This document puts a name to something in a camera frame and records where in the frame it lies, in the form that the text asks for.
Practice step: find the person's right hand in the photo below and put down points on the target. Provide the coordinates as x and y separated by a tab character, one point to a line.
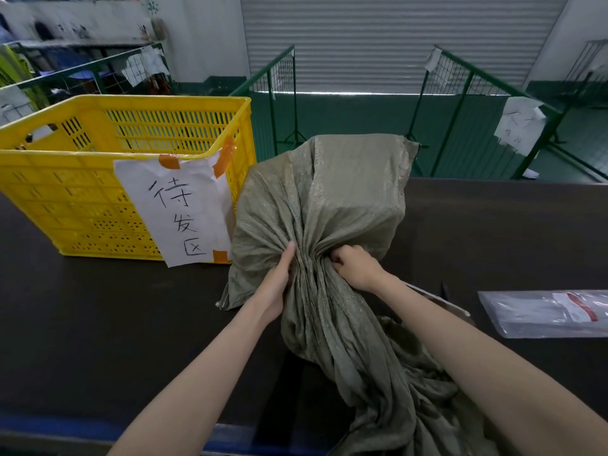
361	268

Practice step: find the person's left hand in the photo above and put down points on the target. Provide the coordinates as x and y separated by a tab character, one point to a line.
278	284

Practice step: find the grey-green woven sack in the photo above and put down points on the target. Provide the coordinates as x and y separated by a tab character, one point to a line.
342	185

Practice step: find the black scissors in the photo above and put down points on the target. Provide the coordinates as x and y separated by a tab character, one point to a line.
444	292

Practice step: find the yellow plastic crate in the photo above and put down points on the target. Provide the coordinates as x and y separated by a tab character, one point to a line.
71	194

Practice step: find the person's left forearm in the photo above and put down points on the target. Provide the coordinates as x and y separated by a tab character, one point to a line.
199	389

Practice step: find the person's right forearm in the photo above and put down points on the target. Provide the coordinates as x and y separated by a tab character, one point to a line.
475	356

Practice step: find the orange tape piece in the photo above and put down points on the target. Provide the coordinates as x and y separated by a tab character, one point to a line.
224	159
220	256
169	161

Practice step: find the white handwritten paper sign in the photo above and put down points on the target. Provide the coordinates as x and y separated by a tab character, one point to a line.
180	213

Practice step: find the white handwritten paper sheet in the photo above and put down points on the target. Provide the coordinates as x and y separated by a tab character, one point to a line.
520	125

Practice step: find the small white paper tag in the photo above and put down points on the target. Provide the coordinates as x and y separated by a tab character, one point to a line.
433	60

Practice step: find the grey roller shutter door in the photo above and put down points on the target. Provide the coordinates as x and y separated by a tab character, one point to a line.
380	42

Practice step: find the crumpled white paper sheet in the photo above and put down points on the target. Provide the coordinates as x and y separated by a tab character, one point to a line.
142	66

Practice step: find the grey workbench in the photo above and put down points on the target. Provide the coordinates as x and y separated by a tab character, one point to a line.
95	43

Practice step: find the yellow-green safety vest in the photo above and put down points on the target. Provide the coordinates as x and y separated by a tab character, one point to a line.
16	71

